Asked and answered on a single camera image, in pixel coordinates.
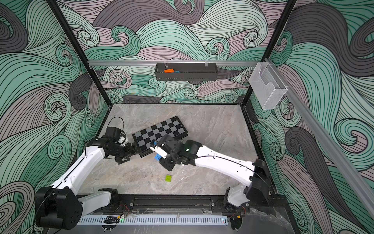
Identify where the lime green square brick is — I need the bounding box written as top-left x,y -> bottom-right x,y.
165,175 -> 172,182

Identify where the black wall tray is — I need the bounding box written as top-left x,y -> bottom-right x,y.
155,63 -> 218,82

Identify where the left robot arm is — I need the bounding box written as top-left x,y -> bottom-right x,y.
34,127 -> 139,230

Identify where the clear plastic wall bin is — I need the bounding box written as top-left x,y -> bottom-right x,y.
249,62 -> 288,110

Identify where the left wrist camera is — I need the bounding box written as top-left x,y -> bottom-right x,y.
104,127 -> 127,145

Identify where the aluminium rail wall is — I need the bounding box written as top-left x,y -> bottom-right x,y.
88,59 -> 258,67
265,58 -> 374,217

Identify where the light blue long brick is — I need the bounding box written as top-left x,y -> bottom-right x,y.
155,154 -> 162,161

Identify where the aluminium rail back wall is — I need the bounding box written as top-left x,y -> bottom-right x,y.
88,59 -> 258,67

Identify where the aluminium rail right wall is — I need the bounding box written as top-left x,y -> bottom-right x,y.
265,58 -> 374,217

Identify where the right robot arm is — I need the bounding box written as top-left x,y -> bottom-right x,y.
150,135 -> 271,209

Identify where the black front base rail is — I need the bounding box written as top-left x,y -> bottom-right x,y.
78,194 -> 293,214

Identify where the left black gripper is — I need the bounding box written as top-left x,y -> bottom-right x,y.
108,142 -> 142,163

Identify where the black grey chessboard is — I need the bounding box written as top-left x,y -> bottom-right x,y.
132,116 -> 188,158

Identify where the white slotted cable duct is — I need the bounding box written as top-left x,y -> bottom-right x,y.
78,214 -> 228,227

